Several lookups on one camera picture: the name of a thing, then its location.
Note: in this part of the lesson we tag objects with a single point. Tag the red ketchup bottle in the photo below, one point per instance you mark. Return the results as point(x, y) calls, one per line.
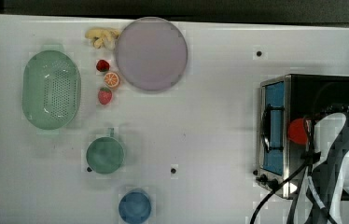
point(296, 132)

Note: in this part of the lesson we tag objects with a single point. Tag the small dark red strawberry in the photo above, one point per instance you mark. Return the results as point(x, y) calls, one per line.
point(102, 66)

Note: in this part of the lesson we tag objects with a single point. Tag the blue cup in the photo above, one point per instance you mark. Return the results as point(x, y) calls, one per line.
point(135, 207)

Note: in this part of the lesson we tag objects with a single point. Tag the black toaster oven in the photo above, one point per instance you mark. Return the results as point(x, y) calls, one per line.
point(283, 104)

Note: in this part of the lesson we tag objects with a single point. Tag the toy orange half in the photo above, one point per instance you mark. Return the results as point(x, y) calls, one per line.
point(112, 80)

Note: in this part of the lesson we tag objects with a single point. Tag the green perforated colander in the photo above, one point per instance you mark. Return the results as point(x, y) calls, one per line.
point(51, 90)

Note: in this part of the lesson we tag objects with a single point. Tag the grey round plate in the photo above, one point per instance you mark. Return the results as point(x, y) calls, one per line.
point(152, 54)

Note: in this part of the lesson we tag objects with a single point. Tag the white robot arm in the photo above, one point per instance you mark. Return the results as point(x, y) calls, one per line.
point(329, 178)

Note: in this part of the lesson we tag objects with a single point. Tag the green mug with handle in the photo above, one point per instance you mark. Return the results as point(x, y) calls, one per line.
point(105, 155)

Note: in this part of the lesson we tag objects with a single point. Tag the toy banana bunch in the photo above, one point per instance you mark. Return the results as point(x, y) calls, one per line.
point(103, 37)

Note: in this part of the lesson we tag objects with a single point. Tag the large pink strawberry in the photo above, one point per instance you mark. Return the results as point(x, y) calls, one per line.
point(105, 96)

